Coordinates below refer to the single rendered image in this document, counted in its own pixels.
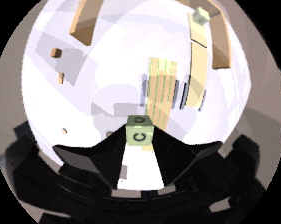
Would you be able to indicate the pale green labelled cube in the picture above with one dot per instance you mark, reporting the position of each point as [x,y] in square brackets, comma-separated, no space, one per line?
[138,131]

